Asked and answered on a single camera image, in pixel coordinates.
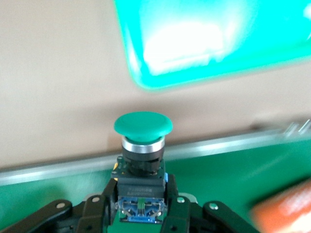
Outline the green mushroom push button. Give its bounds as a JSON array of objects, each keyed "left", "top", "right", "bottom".
[{"left": 110, "top": 111, "right": 173, "bottom": 224}]

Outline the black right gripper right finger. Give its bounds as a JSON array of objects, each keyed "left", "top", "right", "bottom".
[{"left": 161, "top": 173, "right": 263, "bottom": 233}]

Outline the orange cylinder printed 4680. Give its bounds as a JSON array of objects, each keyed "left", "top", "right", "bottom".
[{"left": 249, "top": 181, "right": 311, "bottom": 233}]

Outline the green plastic tray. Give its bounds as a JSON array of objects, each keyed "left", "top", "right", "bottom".
[{"left": 113, "top": 0, "right": 311, "bottom": 91}]

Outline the green belt mini conveyor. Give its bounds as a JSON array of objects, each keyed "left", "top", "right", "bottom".
[{"left": 0, "top": 126, "right": 311, "bottom": 233}]

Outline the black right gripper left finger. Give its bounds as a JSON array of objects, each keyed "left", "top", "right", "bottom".
[{"left": 0, "top": 178, "right": 120, "bottom": 233}]

